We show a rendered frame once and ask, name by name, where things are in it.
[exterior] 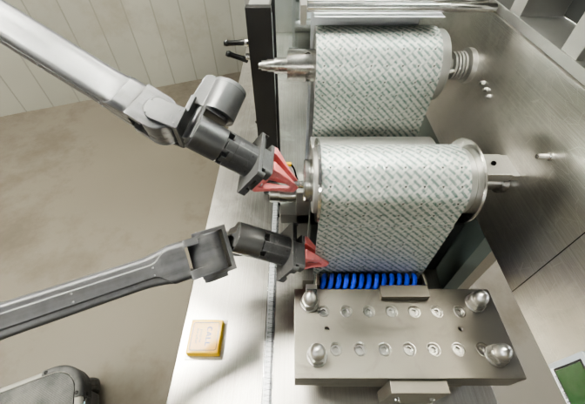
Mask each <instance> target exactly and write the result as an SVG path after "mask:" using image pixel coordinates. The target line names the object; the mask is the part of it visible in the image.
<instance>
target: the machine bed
mask: <svg viewBox="0 0 585 404"><path fill-rule="evenodd" d="M239 84H240V85H241V86H242V87H243V88H244V89H245V92H246V96H245V100H244V102H243V104H242V105H241V108H240V110H239V113H238V115H237V117H236V119H235V121H234V123H233V125H232V126H229V128H228V130H229V131H232V132H234V133H236V134H237V135H239V136H240V137H242V138H244V139H246V140H247V141H249V142H251V143H253V142H254V140H255V139H256V138H257V137H258V130H257V124H256V123H255V121H256V113H255V104H254V96H253V88H252V71H251V63H250V60H248V63H244V62H243V66H242V70H241V74H240V78H239ZM278 87H279V132H280V153H281V155H282V157H283V158H284V160H285V161H286V162H292V165H293V166H294V168H295V171H296V174H303V169H304V159H306V120H307V98H308V82H288V81H287V80H282V79H278ZM238 183H239V175H238V174H237V173H235V172H232V171H230V170H228V169H227V168H225V167H224V166H222V165H221V166H220V167H219V174H218V177H217V182H216V185H215V190H214V193H213V197H212V204H211V209H210V212H209V217H208V220H207V224H206V229H209V228H212V227H215V226H219V225H223V224H225V229H226V230H229V229H230V228H231V227H234V226H235V225H236V224H237V223H238V222H243V223H246V224H248V225H252V226H257V227H259V228H263V229H266V230H268V231H271V224H272V202H270V201H269V193H264V192H253V191H251V190H249V192H248V193H247V194H246V195H245V196H243V195H241V194H239V193H237V189H238ZM234 259H235V262H236V266H237V268H236V269H233V270H231V271H229V272H228V276H225V277H224V278H221V279H217V280H214V281H212V282H208V283H205V280H204V279H203V277H202V278H200V279H195V280H194V282H193V286H192V293H191V297H190V301H189V305H188V309H187V313H186V317H185V323H184V328H183V332H182V336H181V340H180V344H179V348H178V355H177V359H176V363H175V367H174V371H173V375H172V378H171V385H170V390H169V393H168V398H167V402H166V404H261V394H262V378H263V363H264V347H265V331H266V302H267V287H268V271H269V262H266V261H263V260H259V259H254V258H250V257H246V256H237V257H234ZM423 273H424V274H425V276H426V280H427V289H442V288H441V285H440V281H439V278H438V275H437V272H436V270H435V269H425V271H424V272H423ZM286 277H287V280H286V281H285V282H284V283H283V282H279V281H277V288H276V312H275V335H274V359H273V383H272V404H379V400H378V395H377V392H378V391H379V390H380V389H381V388H382V387H322V386H295V385H294V289H302V280H314V275H313V269H305V270H303V271H302V272H296V273H295V274H293V273H290V274H289V275H288V276H286ZM193 320H228V323H227V329H226V336H225V348H224V354H223V360H185V351H186V348H187V343H188V339H189V334H190V331H191V326H192V321H193ZM449 390H450V394H448V395H446V396H444V397H442V398H440V399H438V400H437V401H434V402H432V403H430V404H498V402H497V400H496V398H495V395H494V391H493V389H492V386H461V387H449Z"/></svg>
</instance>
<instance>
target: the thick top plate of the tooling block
mask: <svg viewBox="0 0 585 404"><path fill-rule="evenodd" d="M478 290H483V291H485V292H487V293H488V295H489V302H488V303H487V307H486V308H485V309H484V311H482V312H481V313H476V312H473V311H472V310H470V309H469V308H468V307H467V305H466V302H465V298H466V297H467V296H468V295H469V294H470V293H471V292H476V291H478ZM305 291H306V289H294V385H295V386H384V385H385V384H386V383H387V382H389V381H390V380H446V381H447V384H448V385H449V386H510V385H513V384H515V383H517V382H520V381H522V380H525V379H527V376H526V375H525V372H524V370H523V368H522V365H521V363H520V361H519V358H518V356H517V354H516V351H515V350H514V347H513V344H512V342H511V340H510V338H509V336H508V333H507V330H506V328H505V327H504V324H503V322H502V320H501V316H500V315H499V313H498V310H497V308H496V306H495V304H494V301H493V299H492V296H491V294H490V292H489V291H488V289H428V291H429V295H430V297H429V299H428V300H380V295H379V289H317V293H316V295H317V297H318V299H319V306H318V308H317V309H316V310H315V311H314V312H312V313H308V312H305V311H304V310H303V309H302V308H301V306H300V300H301V298H302V296H303V295H304V293H305ZM314 343H321V344H322V345H323V346H324V347H325V350H326V351H327V360H326V363H325V364H324V366H322V367H313V366H311V365H310V364H309V362H308V360H307V357H306V354H307V350H308V349H309V347H310V346H311V345H312V344H314ZM498 343H505V344H508V345H509V346H511V348H512V349H513V353H514V354H513V357H512V359H510V362H509V363H508V364H507V365H506V366H505V367H495V366H493V365H492V364H490V363H489V362H488V360H487V358H486V356H485V348H486V347H487V346H489V345H492V344H498Z"/></svg>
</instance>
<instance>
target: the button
mask: <svg viewBox="0 0 585 404"><path fill-rule="evenodd" d="M224 327H225V323H224V321H223V320H193V321H192V327H191V331H190V335H189V340H188V344H187V348H186V354H187V355H188V356H220V352H221V346H222V339H223V333H224Z"/></svg>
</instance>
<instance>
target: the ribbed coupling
mask: <svg viewBox="0 0 585 404"><path fill-rule="evenodd" d="M478 62H479V56H478V52H477V50H476V49H475V48H465V49H464V50H462V51H452V61H451V67H450V72H449V75H448V78H447V80H457V81H458V82H459V83H461V84H466V83H468V82H470V81H471V80H472V79H473V77H474V75H475V72H476V71H477V67H478Z"/></svg>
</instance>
